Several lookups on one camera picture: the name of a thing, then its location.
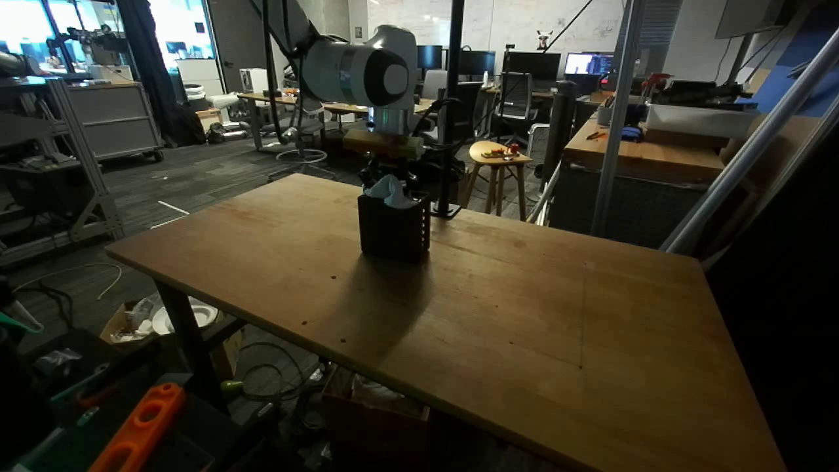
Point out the grey office chair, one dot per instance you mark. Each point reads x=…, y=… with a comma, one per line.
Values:
x=516, y=94

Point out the white round bowl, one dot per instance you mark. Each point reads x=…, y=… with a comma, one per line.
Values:
x=207, y=313

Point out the wooden top workbench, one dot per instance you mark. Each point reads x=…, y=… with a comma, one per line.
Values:
x=643, y=160

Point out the red toy food pieces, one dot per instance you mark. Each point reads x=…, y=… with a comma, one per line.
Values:
x=498, y=149

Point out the grey metal shelving rack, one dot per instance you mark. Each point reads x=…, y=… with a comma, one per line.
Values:
x=74, y=165

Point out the slanted silver metal pole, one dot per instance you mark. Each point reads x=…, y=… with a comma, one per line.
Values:
x=751, y=144

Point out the black table leg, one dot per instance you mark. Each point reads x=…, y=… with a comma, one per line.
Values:
x=187, y=337

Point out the black perforated basket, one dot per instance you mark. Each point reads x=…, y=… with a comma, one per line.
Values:
x=394, y=232

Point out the lit computer monitor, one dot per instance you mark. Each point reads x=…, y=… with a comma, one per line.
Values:
x=591, y=63

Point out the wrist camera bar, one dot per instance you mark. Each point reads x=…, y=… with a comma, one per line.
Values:
x=381, y=143

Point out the round wooden stool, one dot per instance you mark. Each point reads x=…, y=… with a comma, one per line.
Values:
x=499, y=156

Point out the upright silver metal pole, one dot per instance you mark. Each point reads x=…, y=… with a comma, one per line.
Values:
x=617, y=114

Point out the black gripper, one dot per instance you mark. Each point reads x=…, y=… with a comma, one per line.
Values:
x=393, y=168

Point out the black computer monitor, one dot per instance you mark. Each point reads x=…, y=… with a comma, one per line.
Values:
x=435, y=59
x=530, y=65
x=478, y=63

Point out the orange plastic tool case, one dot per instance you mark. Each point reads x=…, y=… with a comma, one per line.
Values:
x=141, y=429

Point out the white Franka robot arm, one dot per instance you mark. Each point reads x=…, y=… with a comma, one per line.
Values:
x=351, y=75

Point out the black vertical stand pole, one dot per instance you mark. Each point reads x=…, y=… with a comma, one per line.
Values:
x=452, y=106

